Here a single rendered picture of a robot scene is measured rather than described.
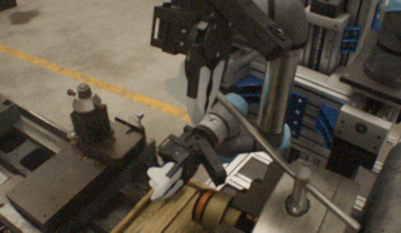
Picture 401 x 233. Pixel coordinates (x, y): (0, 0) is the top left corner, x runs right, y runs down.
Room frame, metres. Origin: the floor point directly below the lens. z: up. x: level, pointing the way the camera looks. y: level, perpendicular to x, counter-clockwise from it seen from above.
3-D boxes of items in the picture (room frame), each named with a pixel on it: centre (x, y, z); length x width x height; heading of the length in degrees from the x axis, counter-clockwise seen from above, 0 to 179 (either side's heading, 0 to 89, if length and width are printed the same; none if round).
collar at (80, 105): (0.74, 0.30, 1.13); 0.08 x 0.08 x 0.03
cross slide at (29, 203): (0.69, 0.34, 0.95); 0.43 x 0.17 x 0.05; 148
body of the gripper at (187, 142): (0.60, 0.03, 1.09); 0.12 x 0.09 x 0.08; 145
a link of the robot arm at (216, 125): (0.67, -0.02, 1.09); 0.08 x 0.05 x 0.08; 55
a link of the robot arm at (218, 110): (0.73, -0.06, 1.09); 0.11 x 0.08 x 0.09; 145
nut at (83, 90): (0.74, 0.30, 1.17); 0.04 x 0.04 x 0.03
